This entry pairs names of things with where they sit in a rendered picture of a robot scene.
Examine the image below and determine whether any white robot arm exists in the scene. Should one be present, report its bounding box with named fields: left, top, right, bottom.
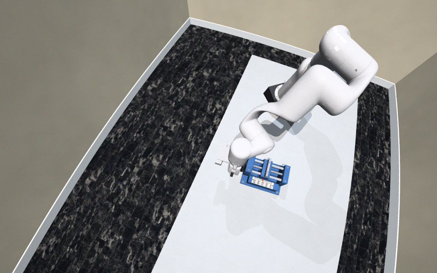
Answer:
left=215, top=25, right=378, bottom=170

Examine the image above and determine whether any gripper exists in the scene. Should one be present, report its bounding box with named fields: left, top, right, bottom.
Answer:
left=228, top=163, right=241, bottom=177

